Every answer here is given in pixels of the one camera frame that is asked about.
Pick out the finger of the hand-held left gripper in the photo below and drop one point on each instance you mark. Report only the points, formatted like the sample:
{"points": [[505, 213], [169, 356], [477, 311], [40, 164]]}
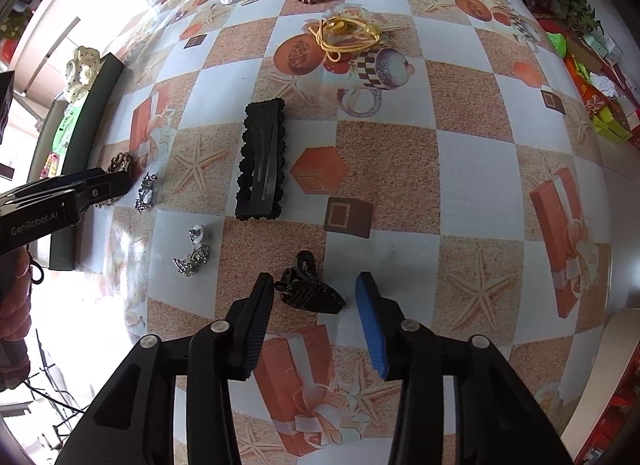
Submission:
{"points": [[107, 189], [60, 184]]}

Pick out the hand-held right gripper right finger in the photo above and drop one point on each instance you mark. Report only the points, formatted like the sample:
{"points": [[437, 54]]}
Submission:
{"points": [[372, 325]]}

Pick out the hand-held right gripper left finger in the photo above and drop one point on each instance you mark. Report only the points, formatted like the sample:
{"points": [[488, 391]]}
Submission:
{"points": [[255, 325]]}

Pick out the braided gold barrette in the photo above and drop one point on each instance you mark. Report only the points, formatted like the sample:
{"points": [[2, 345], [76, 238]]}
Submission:
{"points": [[122, 162]]}

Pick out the silver crystal hair clip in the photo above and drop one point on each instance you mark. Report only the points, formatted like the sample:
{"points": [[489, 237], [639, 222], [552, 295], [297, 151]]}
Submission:
{"points": [[146, 192]]}

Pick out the green translucent bangle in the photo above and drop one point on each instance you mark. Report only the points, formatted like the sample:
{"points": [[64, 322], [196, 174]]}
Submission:
{"points": [[65, 127]]}

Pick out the small black claw clip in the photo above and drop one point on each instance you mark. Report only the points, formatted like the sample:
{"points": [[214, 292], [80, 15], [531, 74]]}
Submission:
{"points": [[307, 292]]}

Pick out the silver dangle earring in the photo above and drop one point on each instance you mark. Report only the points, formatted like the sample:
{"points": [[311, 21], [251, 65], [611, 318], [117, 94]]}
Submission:
{"points": [[192, 257]]}

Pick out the shallow white-lined tray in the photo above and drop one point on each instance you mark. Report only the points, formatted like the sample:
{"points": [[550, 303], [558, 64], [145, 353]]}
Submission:
{"points": [[95, 95]]}

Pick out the white polka dot scrunchie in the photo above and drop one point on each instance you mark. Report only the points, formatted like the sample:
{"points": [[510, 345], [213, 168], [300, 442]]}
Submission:
{"points": [[82, 72]]}

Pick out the black scalloped snap clip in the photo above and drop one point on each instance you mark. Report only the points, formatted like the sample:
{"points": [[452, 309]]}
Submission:
{"points": [[261, 160]]}

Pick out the person's left forearm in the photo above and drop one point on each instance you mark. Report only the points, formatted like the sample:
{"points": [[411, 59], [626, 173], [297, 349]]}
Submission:
{"points": [[12, 325]]}

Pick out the white cabinet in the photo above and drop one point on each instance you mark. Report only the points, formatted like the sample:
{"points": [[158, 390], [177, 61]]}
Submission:
{"points": [[45, 45]]}

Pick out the lime green box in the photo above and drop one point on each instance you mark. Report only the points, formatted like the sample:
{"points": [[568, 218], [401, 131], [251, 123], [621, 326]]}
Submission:
{"points": [[612, 127]]}

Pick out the green leafy plant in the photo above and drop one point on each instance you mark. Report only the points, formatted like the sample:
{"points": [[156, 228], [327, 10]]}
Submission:
{"points": [[567, 2]]}

